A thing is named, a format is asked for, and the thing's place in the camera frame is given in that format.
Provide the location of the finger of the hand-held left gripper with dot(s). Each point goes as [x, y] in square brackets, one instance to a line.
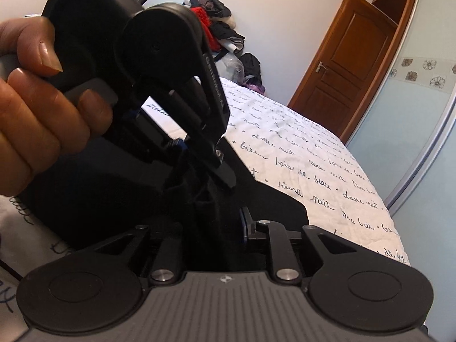
[156, 139]
[222, 171]

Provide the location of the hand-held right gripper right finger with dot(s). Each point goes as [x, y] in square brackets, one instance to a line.
[245, 225]

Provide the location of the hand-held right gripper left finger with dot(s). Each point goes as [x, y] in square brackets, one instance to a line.
[171, 244]

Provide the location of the black pants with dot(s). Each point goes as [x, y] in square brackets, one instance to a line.
[107, 203]

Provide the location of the person's left hand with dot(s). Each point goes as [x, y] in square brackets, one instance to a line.
[32, 114]

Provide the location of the pile of clothes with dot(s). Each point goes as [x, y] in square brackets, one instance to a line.
[221, 32]

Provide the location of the clear plastic bag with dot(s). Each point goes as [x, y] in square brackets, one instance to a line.
[231, 66]

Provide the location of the white script-printed quilt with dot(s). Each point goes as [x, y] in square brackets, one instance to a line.
[302, 156]

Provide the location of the wooden door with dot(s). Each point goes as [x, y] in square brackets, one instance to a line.
[342, 78]

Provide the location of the frosted wardrobe sliding door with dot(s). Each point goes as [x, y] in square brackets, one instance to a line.
[409, 121]

